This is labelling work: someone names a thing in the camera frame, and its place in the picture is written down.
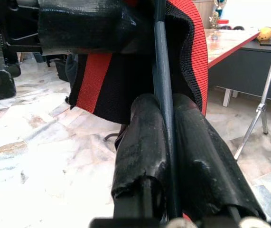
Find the marble top folding table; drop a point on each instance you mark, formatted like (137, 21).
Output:
(227, 42)

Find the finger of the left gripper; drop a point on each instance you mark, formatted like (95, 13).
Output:
(83, 26)

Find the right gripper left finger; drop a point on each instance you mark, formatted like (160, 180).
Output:
(142, 147)

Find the black TV console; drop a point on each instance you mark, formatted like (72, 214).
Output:
(249, 69)

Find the gold trophy blue ball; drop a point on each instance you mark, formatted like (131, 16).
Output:
(220, 10)

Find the red lid jar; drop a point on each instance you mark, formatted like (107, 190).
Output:
(223, 21)

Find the black shirt red collar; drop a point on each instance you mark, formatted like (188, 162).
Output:
(125, 83)

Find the light wooden cabinet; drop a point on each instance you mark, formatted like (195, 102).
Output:
(204, 12)

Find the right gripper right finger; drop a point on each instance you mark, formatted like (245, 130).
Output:
(206, 166)

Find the yellow egg doll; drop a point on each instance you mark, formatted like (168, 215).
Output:
(265, 33)

